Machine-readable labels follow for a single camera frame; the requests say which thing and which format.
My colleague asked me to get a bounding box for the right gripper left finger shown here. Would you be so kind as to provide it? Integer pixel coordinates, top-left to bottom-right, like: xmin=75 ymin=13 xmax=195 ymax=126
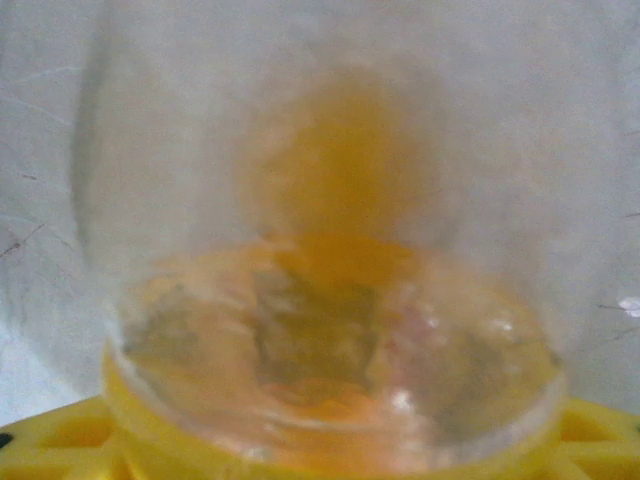
xmin=0 ymin=397 xmax=134 ymax=480

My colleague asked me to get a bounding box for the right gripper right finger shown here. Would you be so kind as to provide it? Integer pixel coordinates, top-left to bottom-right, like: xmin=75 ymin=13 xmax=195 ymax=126
xmin=544 ymin=397 xmax=640 ymax=480

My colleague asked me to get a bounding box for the orange juice plastic bottle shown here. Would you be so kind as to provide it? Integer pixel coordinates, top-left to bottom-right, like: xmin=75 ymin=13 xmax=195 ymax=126
xmin=72 ymin=44 xmax=571 ymax=479

